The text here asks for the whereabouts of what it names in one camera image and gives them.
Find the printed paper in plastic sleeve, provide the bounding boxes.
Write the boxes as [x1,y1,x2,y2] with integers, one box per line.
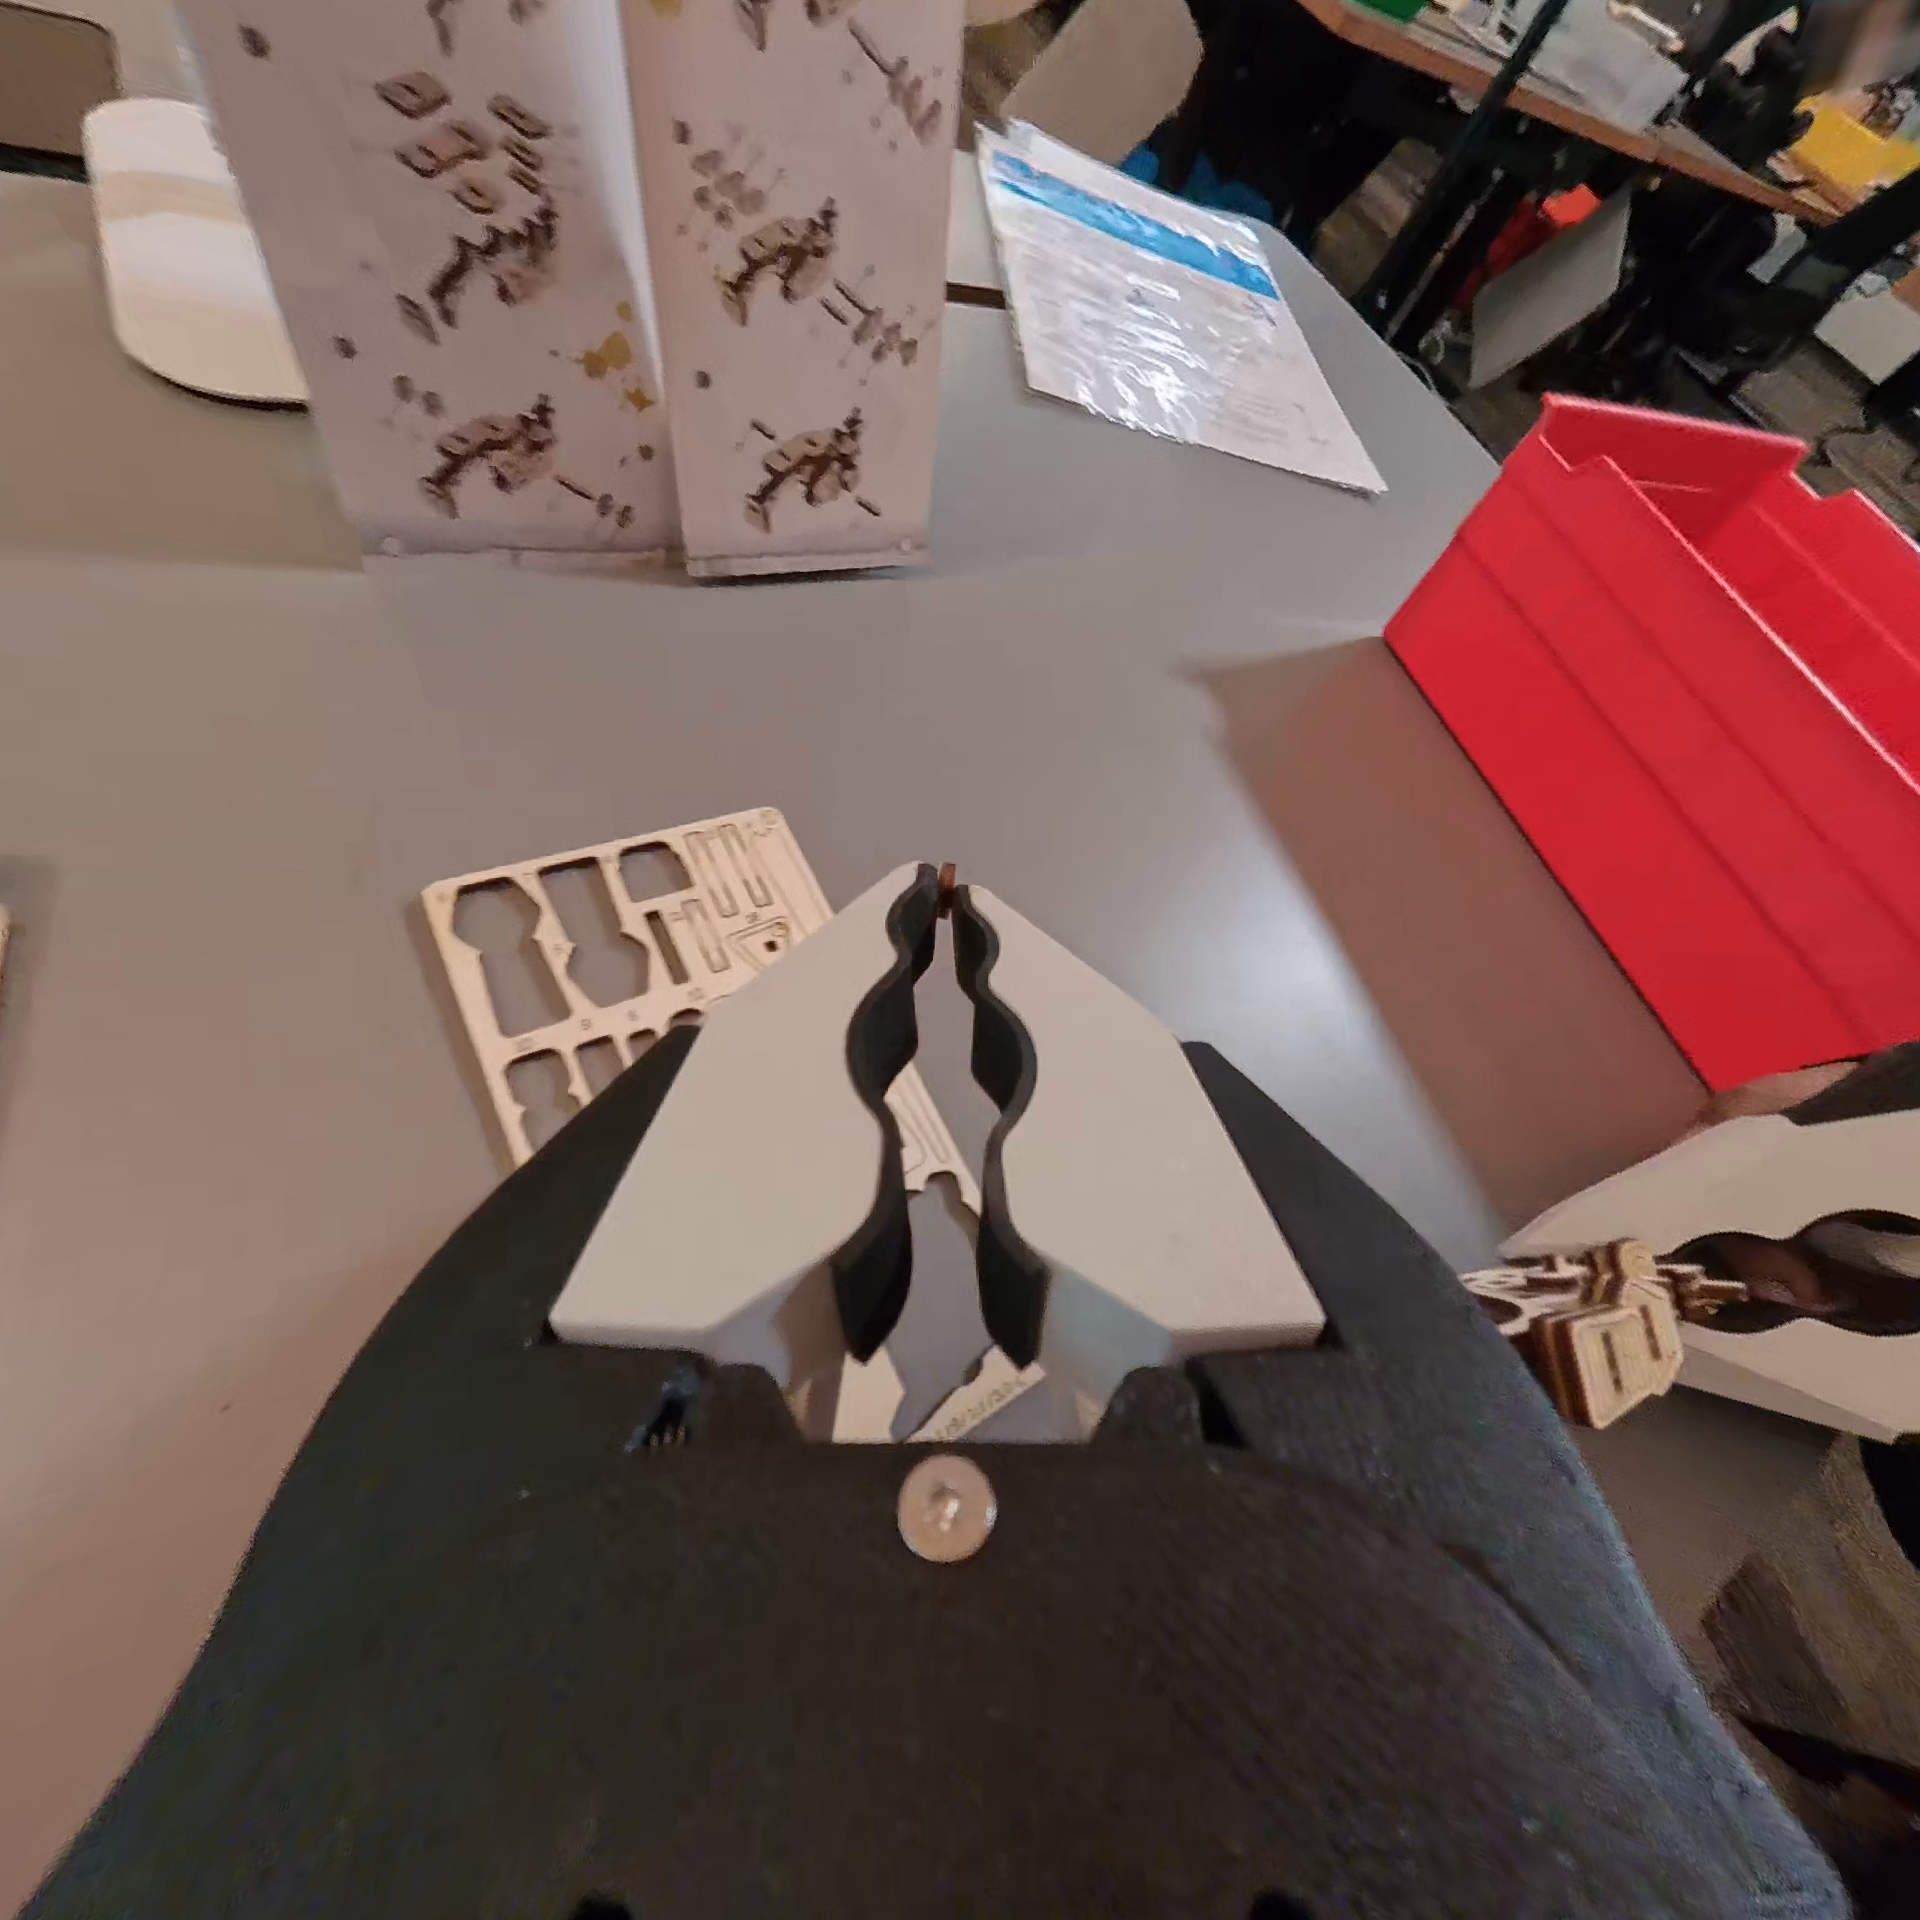
[976,119,1391,496]

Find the dark flat tray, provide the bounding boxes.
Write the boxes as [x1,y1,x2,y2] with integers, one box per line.
[0,0,127,186]

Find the red plastic bin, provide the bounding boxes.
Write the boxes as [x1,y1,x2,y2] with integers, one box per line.
[1384,393,1920,1095]

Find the white rounded flat board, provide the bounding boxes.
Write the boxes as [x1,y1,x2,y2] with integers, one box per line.
[82,96,313,407]

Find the wooden background table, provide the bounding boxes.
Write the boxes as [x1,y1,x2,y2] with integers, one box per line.
[1296,0,1920,226]

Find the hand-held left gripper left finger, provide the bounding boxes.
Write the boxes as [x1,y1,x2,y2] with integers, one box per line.
[547,862,943,1446]

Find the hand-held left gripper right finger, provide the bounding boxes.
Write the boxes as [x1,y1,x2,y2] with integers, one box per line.
[951,882,1330,1446]

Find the yellow box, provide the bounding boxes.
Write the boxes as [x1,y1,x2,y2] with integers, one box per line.
[1789,96,1920,201]

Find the grey desk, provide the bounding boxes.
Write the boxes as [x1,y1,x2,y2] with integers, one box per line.
[0,143,1864,1920]

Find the laser-cut plywood puzzle sheet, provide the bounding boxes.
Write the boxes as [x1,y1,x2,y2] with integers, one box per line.
[421,807,1050,1446]

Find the wooden puzzle model assembly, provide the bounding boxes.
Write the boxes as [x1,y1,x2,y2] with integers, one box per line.
[1464,1238,1753,1432]

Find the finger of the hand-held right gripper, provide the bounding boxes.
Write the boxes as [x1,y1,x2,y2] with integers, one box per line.
[1499,1107,1920,1268]
[1663,1304,1920,1446]

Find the folded assembly instruction booklet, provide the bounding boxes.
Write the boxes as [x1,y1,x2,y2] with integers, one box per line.
[177,0,965,582]

